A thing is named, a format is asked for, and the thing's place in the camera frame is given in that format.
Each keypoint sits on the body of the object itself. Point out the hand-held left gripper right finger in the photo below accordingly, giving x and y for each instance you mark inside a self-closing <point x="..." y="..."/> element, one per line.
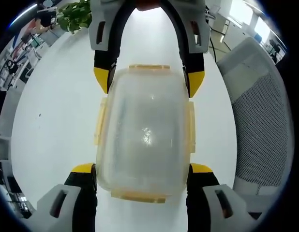
<point x="200" y="191"/>

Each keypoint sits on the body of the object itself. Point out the green potted plant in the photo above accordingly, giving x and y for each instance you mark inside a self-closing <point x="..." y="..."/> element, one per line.
<point x="75" y="15"/>

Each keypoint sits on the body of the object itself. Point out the grey mesh office chair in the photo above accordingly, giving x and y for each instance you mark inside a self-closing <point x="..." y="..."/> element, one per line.
<point x="256" y="120"/>

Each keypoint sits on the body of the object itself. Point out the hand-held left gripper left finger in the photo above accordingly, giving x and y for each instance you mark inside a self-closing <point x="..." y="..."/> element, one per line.
<point x="84" y="193"/>

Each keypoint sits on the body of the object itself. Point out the clear plastic container yellow buckles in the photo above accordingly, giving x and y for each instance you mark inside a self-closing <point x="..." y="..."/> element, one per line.
<point x="144" y="133"/>

